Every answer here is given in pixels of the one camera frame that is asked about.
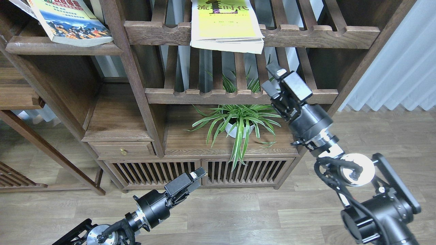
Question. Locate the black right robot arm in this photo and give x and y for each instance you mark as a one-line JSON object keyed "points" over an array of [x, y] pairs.
{"points": [[377, 206]]}

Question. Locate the green spider plant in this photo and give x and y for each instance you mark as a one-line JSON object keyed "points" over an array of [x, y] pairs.
{"points": [[259, 115]]}

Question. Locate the brass drawer knob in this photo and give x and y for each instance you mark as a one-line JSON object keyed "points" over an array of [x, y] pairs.
{"points": [[123, 152]]}

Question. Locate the white upright book spine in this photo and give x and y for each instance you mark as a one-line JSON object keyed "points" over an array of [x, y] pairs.
{"points": [[97, 10]]}

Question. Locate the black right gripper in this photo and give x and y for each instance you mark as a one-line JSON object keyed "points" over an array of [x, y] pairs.
{"points": [[308, 122]]}

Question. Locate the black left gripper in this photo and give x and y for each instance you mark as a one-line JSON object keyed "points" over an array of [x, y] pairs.
{"points": [[154, 207]]}

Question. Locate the yellow cover book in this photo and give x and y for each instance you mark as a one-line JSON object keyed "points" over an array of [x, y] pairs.
{"points": [[225, 25]]}

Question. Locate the white plant pot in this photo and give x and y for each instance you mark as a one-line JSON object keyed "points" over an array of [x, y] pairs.
{"points": [[232, 130]]}

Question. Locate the dark wooden bookshelf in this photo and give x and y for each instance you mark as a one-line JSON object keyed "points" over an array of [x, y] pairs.
{"points": [[137, 92]]}

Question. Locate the blue landscape cover book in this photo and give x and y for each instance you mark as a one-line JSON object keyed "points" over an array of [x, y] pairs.
{"points": [[70, 22]]}

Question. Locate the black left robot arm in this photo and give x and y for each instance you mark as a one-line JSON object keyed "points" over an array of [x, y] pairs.
{"points": [[121, 232]]}

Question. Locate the maroon book white characters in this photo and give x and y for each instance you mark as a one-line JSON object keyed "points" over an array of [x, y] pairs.
{"points": [[24, 6]]}

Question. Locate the white pleated curtain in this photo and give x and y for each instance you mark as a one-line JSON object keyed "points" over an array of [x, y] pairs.
{"points": [[404, 72]]}

